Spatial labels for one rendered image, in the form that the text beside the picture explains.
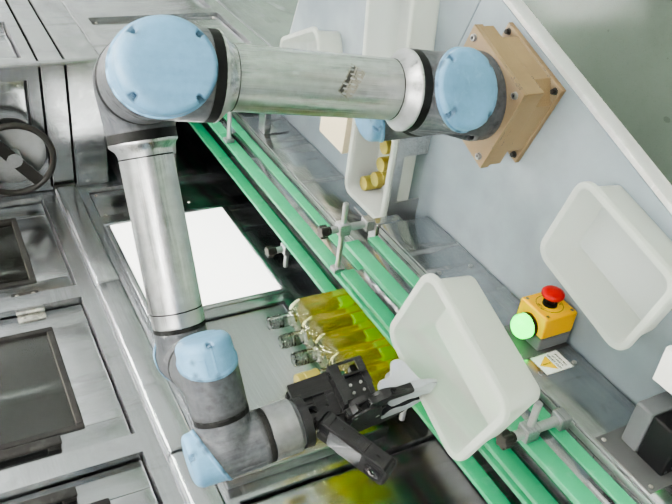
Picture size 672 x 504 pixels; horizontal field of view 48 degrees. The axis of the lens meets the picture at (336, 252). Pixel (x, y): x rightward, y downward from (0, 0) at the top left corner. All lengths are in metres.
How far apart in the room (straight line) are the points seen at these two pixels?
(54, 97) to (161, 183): 1.14
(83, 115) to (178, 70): 1.31
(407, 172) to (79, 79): 0.96
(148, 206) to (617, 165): 0.71
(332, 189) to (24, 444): 0.91
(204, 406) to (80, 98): 1.34
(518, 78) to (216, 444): 0.73
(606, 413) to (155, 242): 0.74
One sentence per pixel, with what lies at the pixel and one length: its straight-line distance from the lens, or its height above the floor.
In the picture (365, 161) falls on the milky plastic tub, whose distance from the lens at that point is 1.77.
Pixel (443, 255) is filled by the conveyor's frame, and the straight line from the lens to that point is 1.54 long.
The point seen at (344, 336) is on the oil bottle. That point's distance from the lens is 1.49.
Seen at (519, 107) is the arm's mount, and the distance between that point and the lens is 1.28.
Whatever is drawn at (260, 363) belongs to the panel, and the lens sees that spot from 1.64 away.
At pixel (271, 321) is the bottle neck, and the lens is 1.53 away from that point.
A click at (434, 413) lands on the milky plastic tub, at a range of 1.11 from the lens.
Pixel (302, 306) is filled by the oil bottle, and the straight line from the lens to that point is 1.55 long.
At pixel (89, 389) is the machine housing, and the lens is 1.66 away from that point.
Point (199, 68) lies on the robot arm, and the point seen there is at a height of 1.39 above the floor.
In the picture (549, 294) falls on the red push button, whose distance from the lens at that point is 1.33.
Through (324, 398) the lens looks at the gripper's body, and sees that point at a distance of 1.07.
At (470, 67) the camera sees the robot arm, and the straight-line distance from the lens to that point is 1.09.
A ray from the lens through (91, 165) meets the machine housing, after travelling 2.28.
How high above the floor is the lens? 1.67
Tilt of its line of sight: 26 degrees down
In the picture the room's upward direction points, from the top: 102 degrees counter-clockwise
